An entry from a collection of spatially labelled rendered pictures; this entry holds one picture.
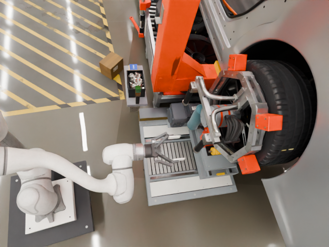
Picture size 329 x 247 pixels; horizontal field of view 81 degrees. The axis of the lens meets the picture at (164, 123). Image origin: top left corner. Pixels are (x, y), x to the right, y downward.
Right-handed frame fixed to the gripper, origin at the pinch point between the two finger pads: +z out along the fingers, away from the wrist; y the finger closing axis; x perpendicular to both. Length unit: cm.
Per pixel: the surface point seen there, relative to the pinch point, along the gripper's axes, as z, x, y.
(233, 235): 57, -83, 58
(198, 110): 20.6, -9.1, -28.3
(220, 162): 53, -60, -2
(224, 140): 19.2, 15.2, 3.5
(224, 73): 33, 14, -40
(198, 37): 53, -33, -130
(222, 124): 27.5, 3.8, -10.4
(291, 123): 48, 28, 3
